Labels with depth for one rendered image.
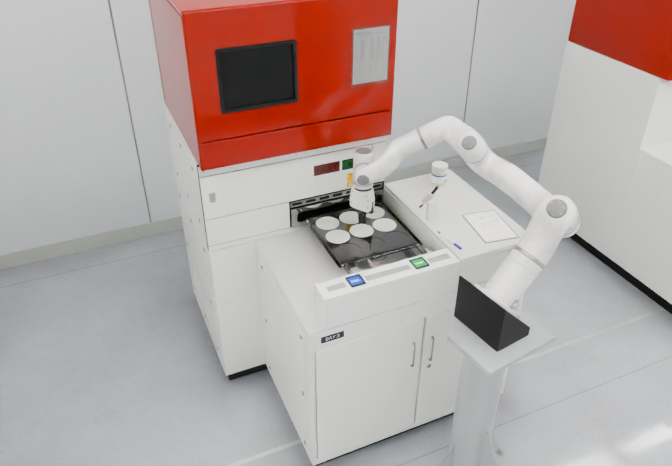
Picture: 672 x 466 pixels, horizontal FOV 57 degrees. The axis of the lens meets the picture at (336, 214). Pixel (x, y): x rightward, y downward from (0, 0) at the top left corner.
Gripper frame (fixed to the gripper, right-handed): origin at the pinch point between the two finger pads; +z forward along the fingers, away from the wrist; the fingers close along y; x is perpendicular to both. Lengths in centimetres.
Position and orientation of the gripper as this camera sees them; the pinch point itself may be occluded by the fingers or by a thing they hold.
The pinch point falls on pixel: (362, 217)
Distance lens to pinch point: 263.2
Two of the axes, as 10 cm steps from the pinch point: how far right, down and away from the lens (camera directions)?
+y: 8.2, 3.1, -4.8
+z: 0.0, 8.4, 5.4
